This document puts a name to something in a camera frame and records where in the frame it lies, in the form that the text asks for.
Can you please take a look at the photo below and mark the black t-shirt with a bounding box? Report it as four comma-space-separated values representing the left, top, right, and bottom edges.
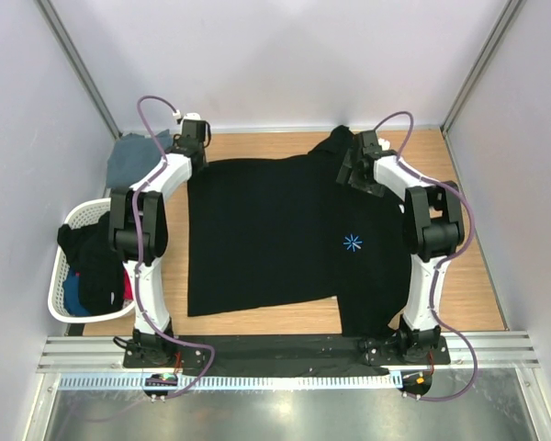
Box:
187, 126, 411, 338

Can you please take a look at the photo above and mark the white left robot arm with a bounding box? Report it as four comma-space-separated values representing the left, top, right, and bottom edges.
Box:
108, 113, 214, 368

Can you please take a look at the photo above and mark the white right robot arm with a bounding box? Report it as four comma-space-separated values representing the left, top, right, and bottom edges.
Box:
337, 130, 465, 364

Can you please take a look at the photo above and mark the folded teal t-shirt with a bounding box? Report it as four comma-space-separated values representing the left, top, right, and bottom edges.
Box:
106, 133, 162, 188

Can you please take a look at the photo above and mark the white laundry basket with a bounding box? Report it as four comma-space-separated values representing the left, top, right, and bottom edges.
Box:
48, 197, 139, 323

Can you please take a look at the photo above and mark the black clothes pile in basket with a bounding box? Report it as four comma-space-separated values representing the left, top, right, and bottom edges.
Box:
57, 212, 124, 317

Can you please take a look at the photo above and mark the pink garment in basket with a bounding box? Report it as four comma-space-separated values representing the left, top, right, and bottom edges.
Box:
123, 270, 133, 301

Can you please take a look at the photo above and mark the blue garment in basket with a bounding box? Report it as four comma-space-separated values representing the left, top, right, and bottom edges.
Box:
62, 270, 91, 317

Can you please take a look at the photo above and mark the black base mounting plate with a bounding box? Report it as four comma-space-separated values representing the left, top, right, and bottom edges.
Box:
113, 334, 451, 378

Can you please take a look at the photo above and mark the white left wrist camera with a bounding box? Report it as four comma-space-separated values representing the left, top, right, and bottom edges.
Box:
173, 109, 201, 124

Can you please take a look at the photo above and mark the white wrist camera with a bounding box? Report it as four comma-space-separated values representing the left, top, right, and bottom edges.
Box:
378, 138, 391, 151
173, 109, 201, 124

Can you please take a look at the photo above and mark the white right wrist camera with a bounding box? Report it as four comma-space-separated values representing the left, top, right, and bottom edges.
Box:
378, 138, 391, 151

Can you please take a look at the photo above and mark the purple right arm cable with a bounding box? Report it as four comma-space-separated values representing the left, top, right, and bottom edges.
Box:
371, 111, 481, 403

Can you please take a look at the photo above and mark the slotted cable duct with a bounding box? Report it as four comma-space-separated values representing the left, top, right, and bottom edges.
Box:
59, 371, 402, 392

